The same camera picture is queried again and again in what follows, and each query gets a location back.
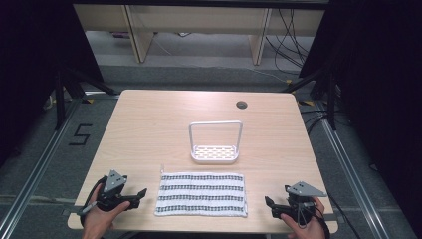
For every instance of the black metal stand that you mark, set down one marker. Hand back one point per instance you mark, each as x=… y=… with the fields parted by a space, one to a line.
x=60 y=99
x=330 y=99

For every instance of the person's right hand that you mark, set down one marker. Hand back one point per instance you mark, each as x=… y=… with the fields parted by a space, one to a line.
x=312 y=227

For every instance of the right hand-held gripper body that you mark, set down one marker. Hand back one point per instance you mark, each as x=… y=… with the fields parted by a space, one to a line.
x=298 y=199

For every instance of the beige wooden desk frame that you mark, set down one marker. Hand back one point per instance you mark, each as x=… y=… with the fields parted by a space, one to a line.
x=142 y=30

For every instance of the white striped cloth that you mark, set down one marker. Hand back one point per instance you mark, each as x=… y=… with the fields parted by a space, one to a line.
x=201 y=194

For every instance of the dark curtain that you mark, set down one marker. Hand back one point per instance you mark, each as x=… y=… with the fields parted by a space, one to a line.
x=33 y=66
x=381 y=83

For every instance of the person's left hand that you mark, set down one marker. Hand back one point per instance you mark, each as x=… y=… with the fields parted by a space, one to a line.
x=99 y=219

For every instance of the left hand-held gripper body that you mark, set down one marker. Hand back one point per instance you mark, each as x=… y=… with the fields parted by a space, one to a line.
x=114 y=186

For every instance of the aluminium floor rail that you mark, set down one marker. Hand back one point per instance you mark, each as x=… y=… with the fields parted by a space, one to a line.
x=36 y=172
x=351 y=172

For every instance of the round grey table grommet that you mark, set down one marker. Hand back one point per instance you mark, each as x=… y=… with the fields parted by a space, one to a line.
x=241 y=105

